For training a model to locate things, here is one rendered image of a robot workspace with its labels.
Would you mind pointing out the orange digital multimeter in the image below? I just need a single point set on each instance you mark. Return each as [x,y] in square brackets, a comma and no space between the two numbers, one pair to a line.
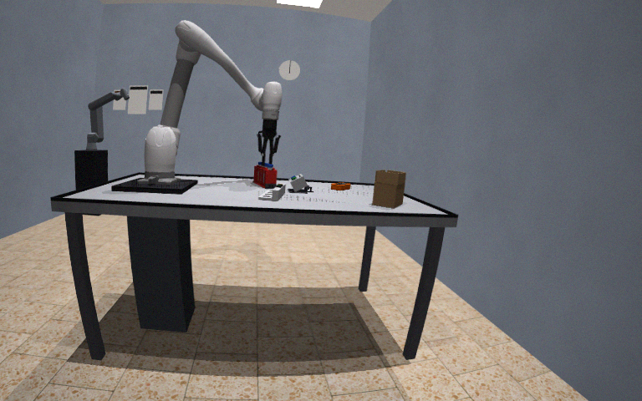
[340,186]

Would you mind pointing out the small open brown cardboard box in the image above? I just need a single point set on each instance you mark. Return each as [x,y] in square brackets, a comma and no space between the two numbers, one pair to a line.
[387,192]

